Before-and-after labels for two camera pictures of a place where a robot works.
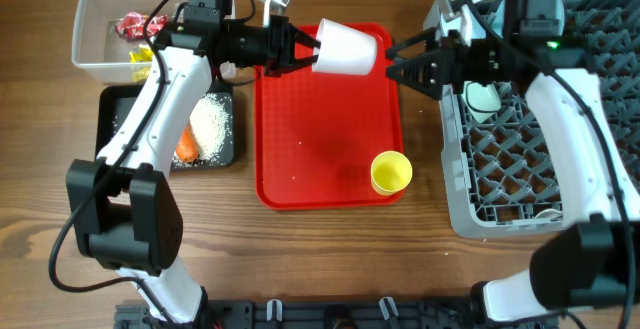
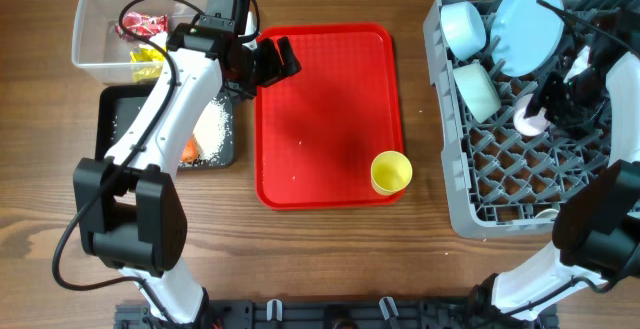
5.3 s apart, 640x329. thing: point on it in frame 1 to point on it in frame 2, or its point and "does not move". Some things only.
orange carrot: (187, 147) does not move
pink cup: (344, 49) to (531, 126)
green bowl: (481, 101) does not move
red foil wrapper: (132, 25) does not move
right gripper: (447, 66) to (544, 97)
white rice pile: (212, 119) does not move
